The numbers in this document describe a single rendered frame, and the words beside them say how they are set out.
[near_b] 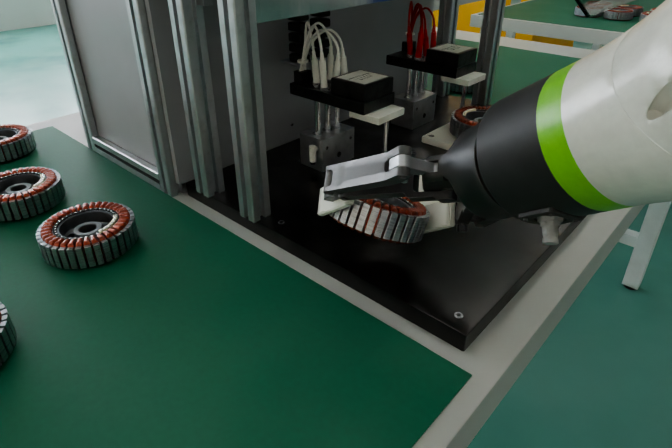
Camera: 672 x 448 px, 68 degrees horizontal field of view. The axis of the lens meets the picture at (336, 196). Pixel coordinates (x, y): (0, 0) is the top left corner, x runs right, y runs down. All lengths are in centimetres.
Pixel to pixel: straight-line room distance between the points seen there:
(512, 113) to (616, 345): 148
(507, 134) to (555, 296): 32
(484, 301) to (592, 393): 107
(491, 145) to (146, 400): 35
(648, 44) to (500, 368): 33
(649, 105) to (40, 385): 51
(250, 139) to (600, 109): 42
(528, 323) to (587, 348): 116
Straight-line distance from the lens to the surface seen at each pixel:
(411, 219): 50
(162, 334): 55
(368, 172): 41
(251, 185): 63
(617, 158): 29
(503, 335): 55
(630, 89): 27
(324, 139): 76
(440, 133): 91
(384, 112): 71
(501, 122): 34
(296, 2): 64
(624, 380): 168
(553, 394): 156
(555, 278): 65
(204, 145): 70
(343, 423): 45
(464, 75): 91
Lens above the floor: 111
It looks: 29 degrees down
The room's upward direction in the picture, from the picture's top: straight up
